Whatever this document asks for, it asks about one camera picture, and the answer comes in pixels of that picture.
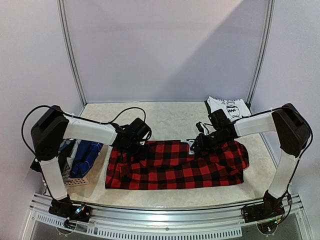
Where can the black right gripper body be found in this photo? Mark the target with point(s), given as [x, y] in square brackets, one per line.
[199, 144]

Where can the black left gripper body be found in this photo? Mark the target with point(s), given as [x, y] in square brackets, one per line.
[133, 150]

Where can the white and green raglan shirt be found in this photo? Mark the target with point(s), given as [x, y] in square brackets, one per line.
[234, 109]

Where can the red black plaid garment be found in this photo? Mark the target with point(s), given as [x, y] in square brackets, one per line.
[170, 166]

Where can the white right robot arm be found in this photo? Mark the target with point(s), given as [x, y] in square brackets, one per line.
[294, 134]

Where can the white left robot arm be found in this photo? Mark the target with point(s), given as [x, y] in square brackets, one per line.
[54, 126]

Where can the pink plastic laundry basket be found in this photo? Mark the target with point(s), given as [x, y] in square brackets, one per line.
[74, 182]

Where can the blue garment in basket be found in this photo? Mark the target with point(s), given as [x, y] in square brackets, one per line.
[86, 154]

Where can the white orange printed garment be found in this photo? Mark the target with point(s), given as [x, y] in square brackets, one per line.
[66, 144]

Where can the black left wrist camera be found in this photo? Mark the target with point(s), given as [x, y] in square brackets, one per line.
[139, 130]

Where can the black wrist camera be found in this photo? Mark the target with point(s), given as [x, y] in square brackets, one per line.
[218, 121]
[139, 130]

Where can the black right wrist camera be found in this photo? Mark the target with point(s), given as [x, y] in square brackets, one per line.
[218, 121]

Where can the right aluminium frame post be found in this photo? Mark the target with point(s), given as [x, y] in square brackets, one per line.
[262, 51]

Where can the aluminium frame post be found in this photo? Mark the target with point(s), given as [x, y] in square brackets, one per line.
[61, 5]
[262, 51]

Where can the front aluminium rail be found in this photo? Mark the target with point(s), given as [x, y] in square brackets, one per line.
[221, 222]

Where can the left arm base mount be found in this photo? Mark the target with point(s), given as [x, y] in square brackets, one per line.
[70, 210]

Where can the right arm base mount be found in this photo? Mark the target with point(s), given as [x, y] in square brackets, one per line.
[270, 207]

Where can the left aluminium frame post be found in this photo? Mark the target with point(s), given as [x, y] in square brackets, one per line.
[61, 5]

